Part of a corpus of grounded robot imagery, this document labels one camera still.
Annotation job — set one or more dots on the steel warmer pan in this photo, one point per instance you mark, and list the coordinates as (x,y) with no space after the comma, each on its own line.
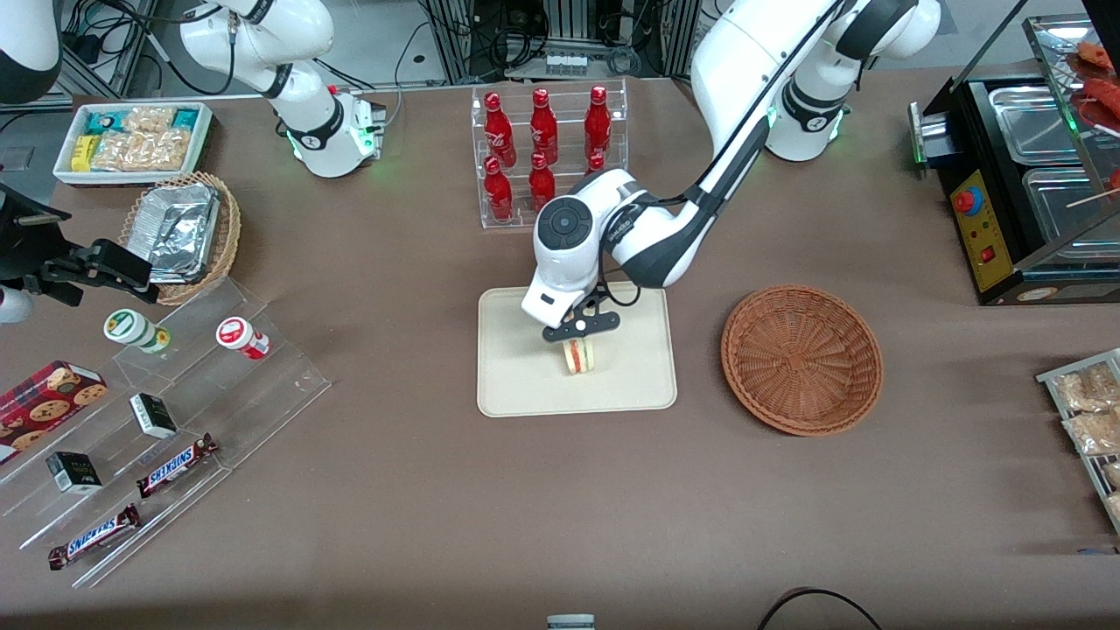
(1063,214)
(1037,122)

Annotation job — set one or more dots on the white rectangular snack bin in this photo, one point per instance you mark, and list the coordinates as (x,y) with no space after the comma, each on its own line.
(61,171)

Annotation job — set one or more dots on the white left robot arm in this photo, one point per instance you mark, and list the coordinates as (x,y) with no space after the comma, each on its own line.
(744,61)

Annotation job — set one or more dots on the silver foil tray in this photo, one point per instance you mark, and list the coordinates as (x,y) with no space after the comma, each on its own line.
(179,232)

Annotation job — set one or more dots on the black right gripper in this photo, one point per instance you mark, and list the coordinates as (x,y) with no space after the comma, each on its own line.
(26,248)

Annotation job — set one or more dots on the yellow snack pack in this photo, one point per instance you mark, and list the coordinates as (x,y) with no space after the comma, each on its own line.
(81,153)

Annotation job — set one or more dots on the orange fried snack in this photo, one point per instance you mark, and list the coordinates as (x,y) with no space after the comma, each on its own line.
(1095,55)

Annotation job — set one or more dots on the clear bag of fried snacks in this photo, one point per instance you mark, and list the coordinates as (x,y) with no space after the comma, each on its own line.
(1098,433)
(1089,389)

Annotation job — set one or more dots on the brown wicker basket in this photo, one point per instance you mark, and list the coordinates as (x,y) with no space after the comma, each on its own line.
(801,359)

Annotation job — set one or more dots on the green lid drink bottle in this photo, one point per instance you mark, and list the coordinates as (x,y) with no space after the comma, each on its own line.
(127,326)

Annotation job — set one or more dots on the grey box at table edge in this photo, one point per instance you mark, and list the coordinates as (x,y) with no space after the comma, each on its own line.
(570,623)

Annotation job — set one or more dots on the black hot food warmer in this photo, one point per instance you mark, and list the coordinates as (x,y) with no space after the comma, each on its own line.
(980,232)

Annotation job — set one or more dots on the brown Snickers bar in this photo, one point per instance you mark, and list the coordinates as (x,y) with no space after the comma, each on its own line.
(175,466)
(94,536)

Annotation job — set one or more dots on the triangular sandwich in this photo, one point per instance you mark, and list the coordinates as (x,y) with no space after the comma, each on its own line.
(579,357)

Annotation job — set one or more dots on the light wicker basket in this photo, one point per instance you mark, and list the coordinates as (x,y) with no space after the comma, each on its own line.
(229,236)

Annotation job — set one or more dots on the red cola bottle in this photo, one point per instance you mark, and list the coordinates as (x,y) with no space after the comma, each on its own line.
(499,192)
(543,131)
(598,127)
(595,163)
(542,179)
(500,136)

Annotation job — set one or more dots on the red cookie box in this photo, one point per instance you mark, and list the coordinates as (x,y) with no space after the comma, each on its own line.
(44,407)

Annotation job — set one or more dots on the small teal snack pack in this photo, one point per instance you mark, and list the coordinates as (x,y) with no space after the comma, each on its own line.
(185,118)

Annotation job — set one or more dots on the clear acrylic stepped display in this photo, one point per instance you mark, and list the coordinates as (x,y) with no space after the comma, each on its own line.
(262,394)

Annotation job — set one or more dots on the small black box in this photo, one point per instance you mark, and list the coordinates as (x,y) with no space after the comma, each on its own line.
(74,472)
(153,417)

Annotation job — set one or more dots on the clear acrylic bottle rack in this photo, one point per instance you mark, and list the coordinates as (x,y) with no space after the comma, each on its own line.
(521,188)

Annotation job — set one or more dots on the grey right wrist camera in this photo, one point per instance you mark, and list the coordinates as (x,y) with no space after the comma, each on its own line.
(13,306)

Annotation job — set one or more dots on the red lid drink bottle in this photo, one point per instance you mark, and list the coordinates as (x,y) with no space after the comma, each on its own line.
(238,335)

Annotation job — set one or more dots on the white power strip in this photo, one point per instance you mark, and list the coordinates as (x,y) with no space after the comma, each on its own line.
(566,65)

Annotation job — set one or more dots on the beige plastic tray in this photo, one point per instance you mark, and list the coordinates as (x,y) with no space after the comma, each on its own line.
(525,385)

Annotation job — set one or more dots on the aluminium profile frame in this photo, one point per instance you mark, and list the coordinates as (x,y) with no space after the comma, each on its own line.
(451,48)

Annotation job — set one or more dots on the large clear bag of crackers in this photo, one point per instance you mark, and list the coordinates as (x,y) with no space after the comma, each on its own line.
(140,150)

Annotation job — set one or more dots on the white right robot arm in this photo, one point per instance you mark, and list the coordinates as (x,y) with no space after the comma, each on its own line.
(319,149)

